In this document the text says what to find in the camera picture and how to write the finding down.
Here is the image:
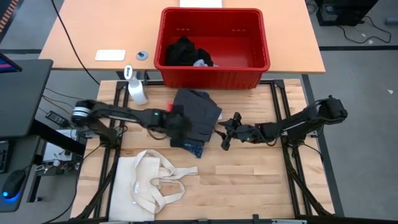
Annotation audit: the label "black garment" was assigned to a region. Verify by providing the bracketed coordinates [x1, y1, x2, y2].
[164, 35, 215, 67]

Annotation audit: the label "black side desk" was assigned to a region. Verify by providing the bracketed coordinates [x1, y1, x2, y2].
[0, 58, 53, 139]

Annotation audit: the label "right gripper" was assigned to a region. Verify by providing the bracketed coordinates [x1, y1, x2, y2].
[217, 121, 265, 151]

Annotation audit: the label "white paper sheet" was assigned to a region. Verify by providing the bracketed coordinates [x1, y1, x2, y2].
[179, 0, 223, 9]

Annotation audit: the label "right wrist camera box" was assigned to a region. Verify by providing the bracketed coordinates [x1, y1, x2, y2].
[231, 111, 243, 127]

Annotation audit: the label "white rectangular pad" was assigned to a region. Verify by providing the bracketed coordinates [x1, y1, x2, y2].
[95, 49, 127, 62]

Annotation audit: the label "computer screen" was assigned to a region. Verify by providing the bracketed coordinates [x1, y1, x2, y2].
[0, 52, 23, 74]

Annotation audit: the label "light wooden desk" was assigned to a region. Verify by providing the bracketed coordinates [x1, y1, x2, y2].
[39, 0, 326, 75]

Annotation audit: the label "black computer tower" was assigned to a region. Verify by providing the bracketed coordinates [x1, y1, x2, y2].
[315, 0, 379, 27]

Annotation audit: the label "cream canvas tote bag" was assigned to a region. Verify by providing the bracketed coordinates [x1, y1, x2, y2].
[108, 149, 199, 222]

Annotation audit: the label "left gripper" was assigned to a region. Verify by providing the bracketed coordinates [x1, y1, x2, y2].
[144, 109, 192, 139]

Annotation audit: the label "black computer mouse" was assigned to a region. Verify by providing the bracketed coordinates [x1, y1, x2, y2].
[2, 169, 27, 200]

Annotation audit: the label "black aluminium table frame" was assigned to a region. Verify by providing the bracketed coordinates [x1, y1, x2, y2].
[74, 79, 335, 224]

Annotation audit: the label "dark grey garment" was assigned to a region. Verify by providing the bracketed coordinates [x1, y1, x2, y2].
[169, 88, 223, 149]

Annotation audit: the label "black floor cable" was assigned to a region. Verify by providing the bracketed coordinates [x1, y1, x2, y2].
[337, 15, 392, 44]

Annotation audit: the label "white spray bottle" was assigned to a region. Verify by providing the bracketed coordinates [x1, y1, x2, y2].
[123, 63, 150, 106]

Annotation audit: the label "black power brick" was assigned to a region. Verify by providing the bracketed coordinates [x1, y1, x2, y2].
[45, 110, 68, 128]

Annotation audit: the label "black keyboard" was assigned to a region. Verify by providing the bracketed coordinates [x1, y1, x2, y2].
[0, 139, 11, 174]

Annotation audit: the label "black panel with orange stripes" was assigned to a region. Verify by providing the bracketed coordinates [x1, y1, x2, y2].
[0, 0, 21, 34]

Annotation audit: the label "red plastic laundry bin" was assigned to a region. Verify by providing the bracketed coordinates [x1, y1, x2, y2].
[154, 7, 272, 90]

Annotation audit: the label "light grey small cloth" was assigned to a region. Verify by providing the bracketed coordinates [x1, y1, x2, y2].
[192, 58, 220, 68]

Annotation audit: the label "white electronics box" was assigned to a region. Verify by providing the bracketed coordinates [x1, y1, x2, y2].
[42, 130, 83, 164]

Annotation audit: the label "long black cable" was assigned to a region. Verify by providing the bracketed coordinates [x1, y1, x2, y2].
[50, 0, 101, 85]

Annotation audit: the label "blue plaid pajama pants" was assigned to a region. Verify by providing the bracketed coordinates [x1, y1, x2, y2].
[182, 89, 213, 159]

